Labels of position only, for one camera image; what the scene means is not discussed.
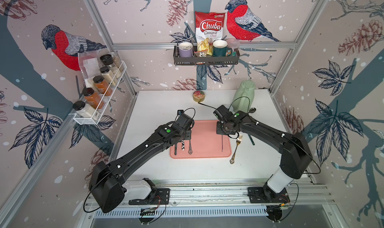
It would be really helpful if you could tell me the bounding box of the round gold tin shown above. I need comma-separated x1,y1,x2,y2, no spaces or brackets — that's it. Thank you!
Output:
193,91,205,103

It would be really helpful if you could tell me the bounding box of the white wire spice rack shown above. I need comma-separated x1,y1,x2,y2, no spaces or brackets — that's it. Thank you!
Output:
73,61,127,126

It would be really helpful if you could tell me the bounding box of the dark green mug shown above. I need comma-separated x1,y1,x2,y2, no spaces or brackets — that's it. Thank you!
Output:
213,40,233,57

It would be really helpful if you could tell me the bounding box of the clear plastic bag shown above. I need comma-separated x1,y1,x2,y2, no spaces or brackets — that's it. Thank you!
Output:
78,50,102,88

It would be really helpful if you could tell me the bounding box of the black wall shelf basket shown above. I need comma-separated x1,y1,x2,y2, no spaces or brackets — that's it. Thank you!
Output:
173,46,240,66

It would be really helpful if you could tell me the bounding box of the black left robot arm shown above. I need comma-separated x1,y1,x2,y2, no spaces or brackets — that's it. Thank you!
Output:
89,113,195,213

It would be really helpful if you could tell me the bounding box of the pink plastic tray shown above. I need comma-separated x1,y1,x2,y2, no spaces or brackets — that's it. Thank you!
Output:
170,120,232,159

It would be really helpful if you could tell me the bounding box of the white powder spice jar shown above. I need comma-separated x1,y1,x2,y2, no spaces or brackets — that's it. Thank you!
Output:
73,101,100,121

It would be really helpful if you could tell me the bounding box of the beige spice jar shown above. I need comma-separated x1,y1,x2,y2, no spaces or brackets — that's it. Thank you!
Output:
100,66,118,86

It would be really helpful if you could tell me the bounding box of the red Chuba chips bag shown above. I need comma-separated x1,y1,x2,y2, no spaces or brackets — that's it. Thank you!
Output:
195,12,225,56

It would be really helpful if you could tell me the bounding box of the black pepper grinder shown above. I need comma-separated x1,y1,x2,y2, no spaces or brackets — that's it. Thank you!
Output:
100,54,122,78

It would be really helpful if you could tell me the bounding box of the green thermos jug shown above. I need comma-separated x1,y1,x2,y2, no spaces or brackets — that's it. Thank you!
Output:
231,80,256,113

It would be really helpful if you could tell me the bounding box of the orange spice jar front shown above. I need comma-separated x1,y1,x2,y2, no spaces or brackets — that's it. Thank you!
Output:
82,87,105,110

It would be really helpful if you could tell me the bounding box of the brown spice jar back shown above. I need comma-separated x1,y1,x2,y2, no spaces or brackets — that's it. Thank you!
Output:
110,52,122,69

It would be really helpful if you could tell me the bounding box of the ornate silver fork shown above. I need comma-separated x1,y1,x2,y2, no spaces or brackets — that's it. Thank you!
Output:
188,140,193,155

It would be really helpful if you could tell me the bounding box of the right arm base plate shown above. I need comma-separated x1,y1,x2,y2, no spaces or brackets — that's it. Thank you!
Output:
247,187,291,204

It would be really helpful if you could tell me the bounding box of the pink lidded clear container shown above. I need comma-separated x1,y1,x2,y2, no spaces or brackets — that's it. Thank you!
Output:
226,38,240,56

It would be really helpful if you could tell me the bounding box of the orange spice jar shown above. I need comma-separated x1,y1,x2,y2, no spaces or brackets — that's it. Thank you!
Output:
93,75,113,96
82,87,105,110

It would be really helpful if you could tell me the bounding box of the purple mug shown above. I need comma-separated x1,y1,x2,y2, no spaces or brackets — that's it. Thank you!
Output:
178,42,194,58

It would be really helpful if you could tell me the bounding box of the gold fork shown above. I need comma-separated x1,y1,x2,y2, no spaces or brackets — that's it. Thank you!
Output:
230,134,243,165

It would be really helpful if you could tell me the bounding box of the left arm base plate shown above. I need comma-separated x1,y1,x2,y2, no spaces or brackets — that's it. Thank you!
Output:
129,178,171,205

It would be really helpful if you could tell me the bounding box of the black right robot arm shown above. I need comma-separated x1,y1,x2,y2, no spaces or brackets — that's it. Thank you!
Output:
214,105,313,201

